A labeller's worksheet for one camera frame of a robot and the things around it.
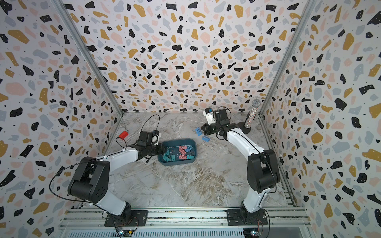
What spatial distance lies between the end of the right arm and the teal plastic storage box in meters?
0.21

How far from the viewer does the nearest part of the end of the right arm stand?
670 mm

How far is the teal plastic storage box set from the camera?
0.95m
